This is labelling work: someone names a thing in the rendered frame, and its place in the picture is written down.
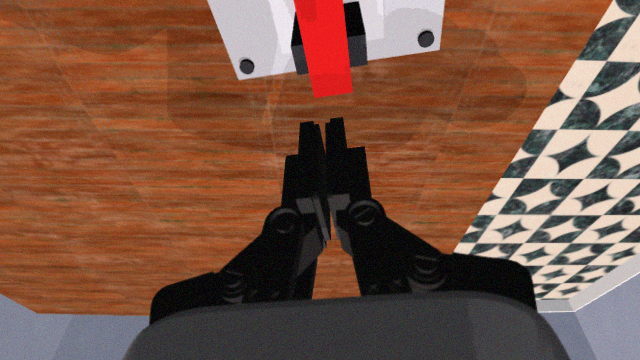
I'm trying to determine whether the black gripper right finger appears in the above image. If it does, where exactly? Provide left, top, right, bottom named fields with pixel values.
left=325, top=117, right=538, bottom=312

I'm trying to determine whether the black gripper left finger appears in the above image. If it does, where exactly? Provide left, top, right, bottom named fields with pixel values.
left=149, top=121, right=331, bottom=325

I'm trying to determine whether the white flat plate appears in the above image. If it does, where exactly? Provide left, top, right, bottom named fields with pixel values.
left=207, top=0, right=445, bottom=80

